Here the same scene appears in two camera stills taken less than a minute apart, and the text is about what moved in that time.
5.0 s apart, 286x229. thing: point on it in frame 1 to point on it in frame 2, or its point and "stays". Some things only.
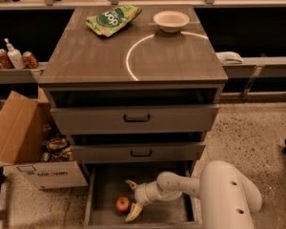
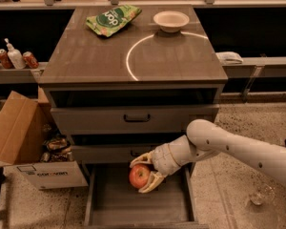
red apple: (123, 203) to (138, 175)
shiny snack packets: (56, 149) stays
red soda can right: (30, 59) stays
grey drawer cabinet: (137, 88) stays
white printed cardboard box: (53, 175) stays
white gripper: (140, 195) to (162, 159)
